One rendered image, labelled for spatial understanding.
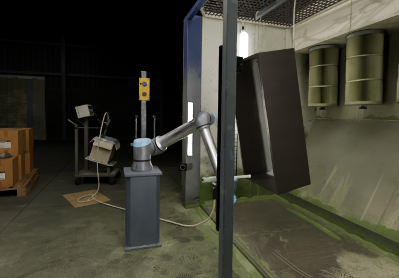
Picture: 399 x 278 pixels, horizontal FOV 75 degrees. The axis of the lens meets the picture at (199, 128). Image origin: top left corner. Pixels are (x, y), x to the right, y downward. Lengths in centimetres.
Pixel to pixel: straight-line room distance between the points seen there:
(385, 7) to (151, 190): 256
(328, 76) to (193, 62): 160
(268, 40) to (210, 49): 81
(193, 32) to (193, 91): 69
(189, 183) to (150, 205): 97
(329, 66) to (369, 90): 64
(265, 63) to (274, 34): 150
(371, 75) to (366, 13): 57
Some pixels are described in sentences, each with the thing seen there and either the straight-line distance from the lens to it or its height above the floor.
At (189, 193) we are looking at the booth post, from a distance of 320.
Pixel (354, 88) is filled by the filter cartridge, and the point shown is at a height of 141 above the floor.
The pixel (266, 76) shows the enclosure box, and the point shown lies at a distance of 220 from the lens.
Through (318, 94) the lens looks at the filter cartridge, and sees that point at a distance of 345.
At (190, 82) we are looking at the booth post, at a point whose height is 151.
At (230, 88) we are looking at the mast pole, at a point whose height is 124.
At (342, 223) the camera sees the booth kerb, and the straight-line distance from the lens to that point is 298.
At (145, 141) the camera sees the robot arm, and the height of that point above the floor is 90.
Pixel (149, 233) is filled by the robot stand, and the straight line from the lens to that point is 239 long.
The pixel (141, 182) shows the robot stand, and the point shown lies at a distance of 223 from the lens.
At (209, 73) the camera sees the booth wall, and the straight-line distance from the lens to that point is 317.
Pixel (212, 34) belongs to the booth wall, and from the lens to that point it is 328.
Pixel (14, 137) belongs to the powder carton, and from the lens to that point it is 457.
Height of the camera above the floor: 113
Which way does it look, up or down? 3 degrees down
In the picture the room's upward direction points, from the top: 1 degrees clockwise
